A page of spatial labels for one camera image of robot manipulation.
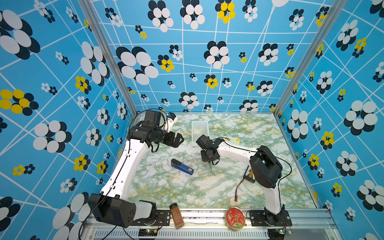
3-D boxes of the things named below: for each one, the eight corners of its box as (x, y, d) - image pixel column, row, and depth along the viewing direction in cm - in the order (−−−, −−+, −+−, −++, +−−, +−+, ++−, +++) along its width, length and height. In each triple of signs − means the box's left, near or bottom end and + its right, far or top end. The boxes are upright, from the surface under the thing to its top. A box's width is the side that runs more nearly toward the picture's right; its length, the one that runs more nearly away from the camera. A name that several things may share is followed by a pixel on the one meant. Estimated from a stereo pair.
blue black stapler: (171, 165, 94) (170, 161, 90) (174, 161, 96) (173, 157, 92) (191, 176, 89) (190, 173, 85) (193, 172, 91) (193, 169, 87)
